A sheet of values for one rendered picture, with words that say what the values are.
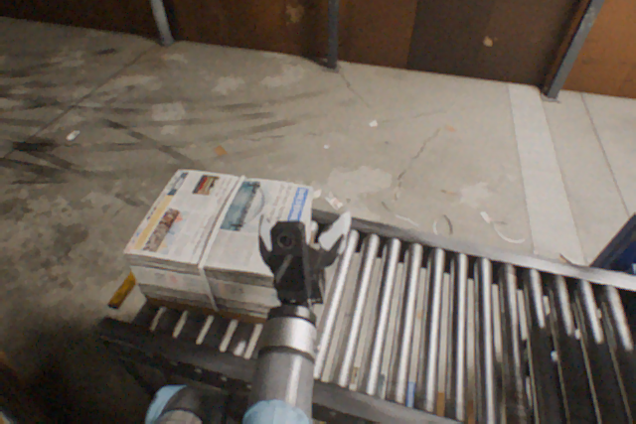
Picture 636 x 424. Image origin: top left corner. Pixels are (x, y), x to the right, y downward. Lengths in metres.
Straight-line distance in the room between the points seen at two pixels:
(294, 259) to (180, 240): 0.45
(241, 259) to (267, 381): 0.40
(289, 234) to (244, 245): 0.38
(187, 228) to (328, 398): 0.49
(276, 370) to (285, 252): 0.14
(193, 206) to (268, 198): 0.18
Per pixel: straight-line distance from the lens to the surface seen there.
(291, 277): 0.54
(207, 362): 1.03
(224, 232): 0.92
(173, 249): 0.92
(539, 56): 3.83
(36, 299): 2.41
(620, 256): 1.53
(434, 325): 1.07
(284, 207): 0.95
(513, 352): 1.11
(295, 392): 0.50
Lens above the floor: 1.73
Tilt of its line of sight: 44 degrees down
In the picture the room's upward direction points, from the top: straight up
